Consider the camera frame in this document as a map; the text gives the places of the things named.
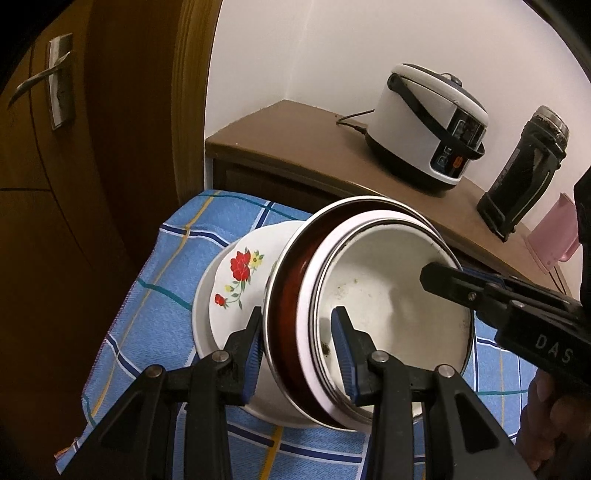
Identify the person's right hand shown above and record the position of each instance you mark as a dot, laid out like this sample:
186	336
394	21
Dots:
546	417

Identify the black tall thermos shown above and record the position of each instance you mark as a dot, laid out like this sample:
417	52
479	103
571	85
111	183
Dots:
527	174

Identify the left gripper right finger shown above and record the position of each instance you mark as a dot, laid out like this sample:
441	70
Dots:
463	440

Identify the silver black rice cooker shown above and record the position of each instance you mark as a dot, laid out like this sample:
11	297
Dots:
426	128

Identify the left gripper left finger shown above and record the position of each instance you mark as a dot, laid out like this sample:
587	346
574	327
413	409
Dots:
135	439

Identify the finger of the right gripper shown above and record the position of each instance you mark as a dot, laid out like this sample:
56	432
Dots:
466	288
482	278

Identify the pink plastic bowl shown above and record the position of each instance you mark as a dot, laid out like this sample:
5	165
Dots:
318	397

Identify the pink electric kettle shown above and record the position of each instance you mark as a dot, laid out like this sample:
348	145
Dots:
555	238

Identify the brown wooden sideboard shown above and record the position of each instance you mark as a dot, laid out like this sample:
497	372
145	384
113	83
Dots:
297	155

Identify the silver door handle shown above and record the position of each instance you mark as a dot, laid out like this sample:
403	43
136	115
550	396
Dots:
58	79

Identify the white enamel bowl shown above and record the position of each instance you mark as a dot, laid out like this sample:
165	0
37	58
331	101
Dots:
376	277

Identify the red flower white plate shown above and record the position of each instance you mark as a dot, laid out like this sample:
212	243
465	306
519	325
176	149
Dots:
240	279

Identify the stainless steel bowl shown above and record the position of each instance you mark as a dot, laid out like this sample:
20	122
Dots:
280	304

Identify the brown wooden door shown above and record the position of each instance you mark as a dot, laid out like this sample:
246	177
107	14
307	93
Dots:
81	205

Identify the plain grey round plate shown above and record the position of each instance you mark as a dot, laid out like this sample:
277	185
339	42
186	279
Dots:
243	372

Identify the blue plaid tablecloth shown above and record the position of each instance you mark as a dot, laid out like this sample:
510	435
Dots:
154	326

